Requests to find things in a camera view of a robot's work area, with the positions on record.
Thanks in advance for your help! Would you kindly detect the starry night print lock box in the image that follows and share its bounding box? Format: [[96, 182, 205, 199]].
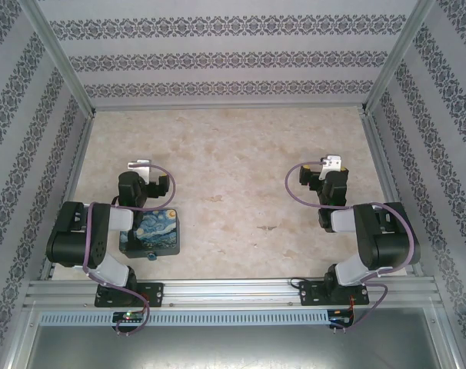
[[118, 207, 181, 259]]

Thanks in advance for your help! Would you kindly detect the grey metal sheet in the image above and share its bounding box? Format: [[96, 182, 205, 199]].
[[9, 324, 461, 369]]

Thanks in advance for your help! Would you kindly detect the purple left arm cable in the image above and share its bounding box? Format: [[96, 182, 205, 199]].
[[82, 163, 177, 337]]

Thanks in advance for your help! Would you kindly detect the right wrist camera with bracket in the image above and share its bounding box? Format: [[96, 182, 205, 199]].
[[319, 154, 342, 181]]

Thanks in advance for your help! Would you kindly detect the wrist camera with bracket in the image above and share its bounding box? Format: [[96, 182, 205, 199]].
[[127, 158, 152, 181], [319, 154, 342, 181]]

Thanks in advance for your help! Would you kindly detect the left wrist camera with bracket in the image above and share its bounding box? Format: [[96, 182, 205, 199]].
[[127, 158, 152, 181]]

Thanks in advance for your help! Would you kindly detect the aluminium side rail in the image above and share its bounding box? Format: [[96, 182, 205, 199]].
[[360, 111, 425, 277], [39, 111, 96, 281]]

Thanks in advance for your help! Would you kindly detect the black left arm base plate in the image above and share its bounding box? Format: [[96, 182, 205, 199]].
[[94, 282, 165, 308]]

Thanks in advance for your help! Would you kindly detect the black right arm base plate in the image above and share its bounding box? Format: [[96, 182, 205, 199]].
[[298, 280, 371, 308]]

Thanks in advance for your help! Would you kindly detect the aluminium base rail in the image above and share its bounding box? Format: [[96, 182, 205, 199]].
[[23, 278, 438, 308]]

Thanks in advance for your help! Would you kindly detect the aluminium frame post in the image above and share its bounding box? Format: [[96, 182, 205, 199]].
[[27, 0, 95, 115], [363, 0, 437, 115]]

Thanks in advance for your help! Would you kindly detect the slotted grey cable duct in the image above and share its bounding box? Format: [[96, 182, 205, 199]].
[[38, 310, 330, 326]]

